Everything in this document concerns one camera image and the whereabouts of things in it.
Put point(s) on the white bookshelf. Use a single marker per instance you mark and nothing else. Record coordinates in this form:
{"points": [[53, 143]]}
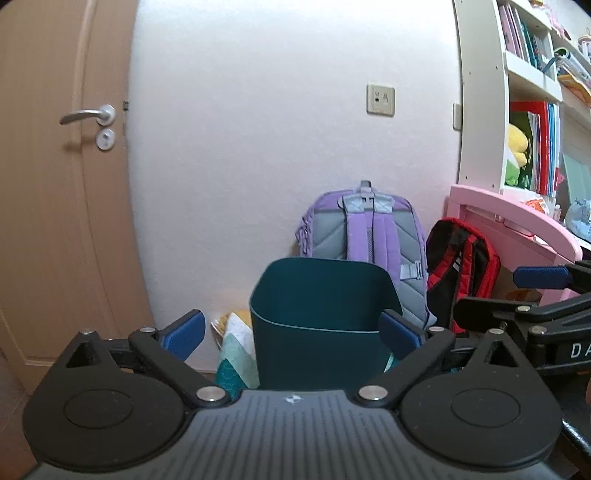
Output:
{"points": [[511, 52]]}

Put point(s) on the wooden door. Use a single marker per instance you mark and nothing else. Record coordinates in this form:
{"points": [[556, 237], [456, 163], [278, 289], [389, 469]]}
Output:
{"points": [[69, 258]]}

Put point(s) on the beige wall socket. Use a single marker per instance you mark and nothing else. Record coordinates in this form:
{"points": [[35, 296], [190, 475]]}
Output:
{"points": [[380, 100]]}

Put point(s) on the yellow green plush toy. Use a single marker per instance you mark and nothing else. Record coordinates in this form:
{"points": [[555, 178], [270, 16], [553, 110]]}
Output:
{"points": [[517, 154]]}

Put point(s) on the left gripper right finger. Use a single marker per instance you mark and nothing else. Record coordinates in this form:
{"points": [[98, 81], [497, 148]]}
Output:
{"points": [[402, 337]]}

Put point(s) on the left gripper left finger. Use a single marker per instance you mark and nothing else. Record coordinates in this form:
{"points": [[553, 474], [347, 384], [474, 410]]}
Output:
{"points": [[184, 335]]}

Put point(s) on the teal cream quilted blanket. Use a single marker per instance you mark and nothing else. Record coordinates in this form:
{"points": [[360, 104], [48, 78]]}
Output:
{"points": [[237, 369]]}

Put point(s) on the red black backpack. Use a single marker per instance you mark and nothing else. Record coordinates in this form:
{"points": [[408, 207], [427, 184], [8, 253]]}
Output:
{"points": [[462, 262]]}

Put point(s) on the silver door handle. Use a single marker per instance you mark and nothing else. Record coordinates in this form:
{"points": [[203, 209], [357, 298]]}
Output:
{"points": [[104, 117]]}

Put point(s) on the dark teal trash bin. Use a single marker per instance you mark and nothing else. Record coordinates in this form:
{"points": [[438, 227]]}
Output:
{"points": [[316, 323]]}

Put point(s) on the purple grey backpack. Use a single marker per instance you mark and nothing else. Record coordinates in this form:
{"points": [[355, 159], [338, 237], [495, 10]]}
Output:
{"points": [[367, 225]]}

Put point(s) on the red books row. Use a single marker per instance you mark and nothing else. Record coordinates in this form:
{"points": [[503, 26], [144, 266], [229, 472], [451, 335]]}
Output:
{"points": [[539, 121]]}

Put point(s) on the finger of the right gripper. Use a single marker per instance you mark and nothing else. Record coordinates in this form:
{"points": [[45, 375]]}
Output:
{"points": [[551, 277]]}

